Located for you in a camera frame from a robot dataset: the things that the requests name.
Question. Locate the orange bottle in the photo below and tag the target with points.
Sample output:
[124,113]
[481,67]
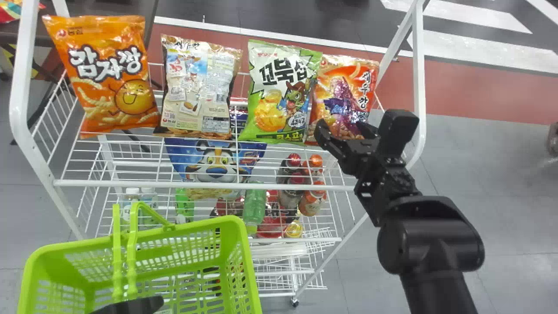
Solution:
[311,200]

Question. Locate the beige snack packet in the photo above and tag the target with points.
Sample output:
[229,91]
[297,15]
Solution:
[200,87]

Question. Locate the green basket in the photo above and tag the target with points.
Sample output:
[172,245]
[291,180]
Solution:
[65,266]

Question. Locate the green snack packet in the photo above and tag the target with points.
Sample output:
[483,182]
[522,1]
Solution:
[279,91]

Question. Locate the small green bottle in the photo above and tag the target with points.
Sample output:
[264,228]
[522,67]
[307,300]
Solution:
[184,207]

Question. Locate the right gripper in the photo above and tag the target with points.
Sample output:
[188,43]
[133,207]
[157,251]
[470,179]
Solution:
[359,155]

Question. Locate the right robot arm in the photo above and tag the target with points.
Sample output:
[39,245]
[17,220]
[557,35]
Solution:
[429,244]

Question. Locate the blue cereal bag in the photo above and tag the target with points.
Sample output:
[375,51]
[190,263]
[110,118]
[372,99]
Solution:
[213,163]

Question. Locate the yellow can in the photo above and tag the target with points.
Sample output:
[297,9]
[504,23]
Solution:
[294,230]

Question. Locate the orange snack packet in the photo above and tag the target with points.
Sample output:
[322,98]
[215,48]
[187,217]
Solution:
[104,78]

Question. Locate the red snack packet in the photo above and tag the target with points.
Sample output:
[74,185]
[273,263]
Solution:
[344,93]

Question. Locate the clear bottle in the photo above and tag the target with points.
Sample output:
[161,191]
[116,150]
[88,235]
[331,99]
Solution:
[129,205]
[149,205]

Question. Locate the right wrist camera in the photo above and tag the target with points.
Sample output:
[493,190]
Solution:
[397,128]

